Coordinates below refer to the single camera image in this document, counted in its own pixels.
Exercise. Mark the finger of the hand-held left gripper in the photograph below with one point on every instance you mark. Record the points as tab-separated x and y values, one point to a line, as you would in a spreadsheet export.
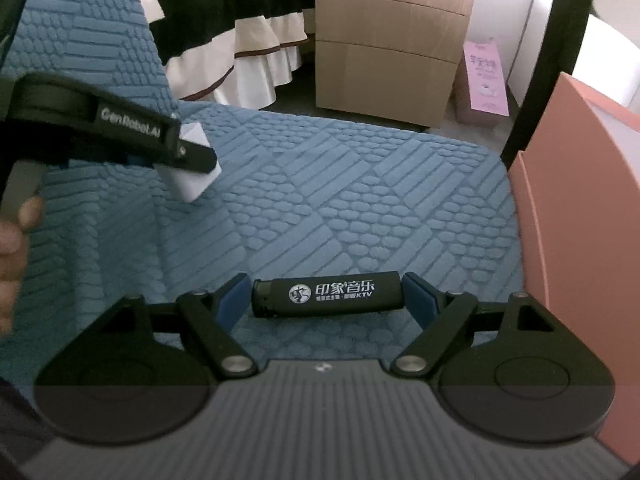
197	152

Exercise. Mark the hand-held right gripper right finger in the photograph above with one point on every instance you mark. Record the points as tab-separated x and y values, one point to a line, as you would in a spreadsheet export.
421	296

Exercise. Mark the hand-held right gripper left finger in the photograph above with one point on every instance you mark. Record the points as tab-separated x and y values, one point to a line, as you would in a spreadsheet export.
234	296

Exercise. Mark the small white plastic block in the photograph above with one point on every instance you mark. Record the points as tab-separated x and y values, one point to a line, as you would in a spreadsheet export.
192	180

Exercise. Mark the black lighter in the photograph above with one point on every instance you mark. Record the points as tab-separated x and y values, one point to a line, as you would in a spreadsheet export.
325	294

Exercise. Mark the pink cardboard box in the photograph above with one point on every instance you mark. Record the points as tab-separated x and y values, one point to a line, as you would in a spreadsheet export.
585	240

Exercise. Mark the person's left hand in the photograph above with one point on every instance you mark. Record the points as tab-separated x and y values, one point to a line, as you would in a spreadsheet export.
15	255

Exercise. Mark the blue textured mat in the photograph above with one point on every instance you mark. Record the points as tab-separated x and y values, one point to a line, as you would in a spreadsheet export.
300	195

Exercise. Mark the striped ruffled bedspread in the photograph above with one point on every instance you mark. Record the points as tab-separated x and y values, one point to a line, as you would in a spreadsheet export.
220	25

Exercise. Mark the wooden drawer cabinet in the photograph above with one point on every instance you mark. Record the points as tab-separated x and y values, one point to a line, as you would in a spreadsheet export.
395	45

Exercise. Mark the pink paper bag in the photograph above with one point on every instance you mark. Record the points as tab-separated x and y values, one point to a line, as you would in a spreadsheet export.
484	80

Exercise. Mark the black curved frame tube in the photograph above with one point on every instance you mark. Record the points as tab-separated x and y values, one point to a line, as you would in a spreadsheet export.
560	55

